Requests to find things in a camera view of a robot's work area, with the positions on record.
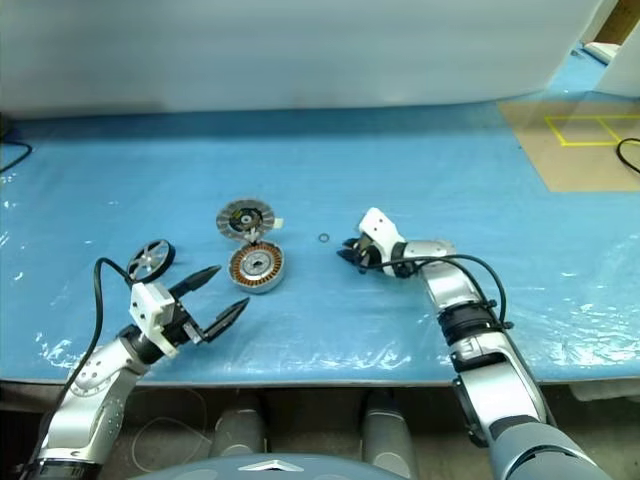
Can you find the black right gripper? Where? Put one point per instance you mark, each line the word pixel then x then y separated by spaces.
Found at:
pixel 367 255

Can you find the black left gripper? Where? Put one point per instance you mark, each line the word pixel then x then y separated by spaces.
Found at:
pixel 180 327

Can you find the silver spoked rotor black rim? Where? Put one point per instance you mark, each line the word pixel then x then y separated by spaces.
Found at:
pixel 145 261

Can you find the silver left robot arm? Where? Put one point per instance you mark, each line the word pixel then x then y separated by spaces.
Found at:
pixel 95 400

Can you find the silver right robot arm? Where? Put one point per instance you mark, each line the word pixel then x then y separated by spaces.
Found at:
pixel 475 340

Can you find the silver motor housing copper windings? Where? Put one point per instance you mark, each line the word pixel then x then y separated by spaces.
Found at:
pixel 257 270

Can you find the silver finned motor lid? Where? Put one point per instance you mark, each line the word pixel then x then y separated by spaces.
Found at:
pixel 245 220

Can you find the blue plastic table cover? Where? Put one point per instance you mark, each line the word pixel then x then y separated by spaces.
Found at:
pixel 320 175

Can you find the grey rounded cylinder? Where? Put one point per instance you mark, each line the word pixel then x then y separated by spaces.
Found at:
pixel 239 430
pixel 387 435

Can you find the grey robot torso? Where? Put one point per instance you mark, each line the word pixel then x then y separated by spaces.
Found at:
pixel 270 467

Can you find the white backdrop board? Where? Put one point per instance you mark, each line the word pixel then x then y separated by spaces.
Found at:
pixel 300 50

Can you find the yellow tape square outline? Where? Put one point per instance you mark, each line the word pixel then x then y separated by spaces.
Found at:
pixel 555 129

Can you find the brown cardboard sheet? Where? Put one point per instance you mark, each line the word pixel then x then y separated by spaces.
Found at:
pixel 575 165

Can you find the dark object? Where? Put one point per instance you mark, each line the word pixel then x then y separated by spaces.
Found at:
pixel 5 127

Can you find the white sheet under table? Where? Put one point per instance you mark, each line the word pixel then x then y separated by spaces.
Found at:
pixel 607 391

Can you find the flat white item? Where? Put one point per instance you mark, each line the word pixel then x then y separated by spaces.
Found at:
pixel 602 50

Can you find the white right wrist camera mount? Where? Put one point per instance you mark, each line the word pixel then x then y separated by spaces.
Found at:
pixel 382 232

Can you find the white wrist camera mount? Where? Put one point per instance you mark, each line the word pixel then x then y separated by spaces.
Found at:
pixel 382 232
pixel 147 312

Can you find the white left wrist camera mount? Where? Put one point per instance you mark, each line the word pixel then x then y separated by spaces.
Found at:
pixel 147 312

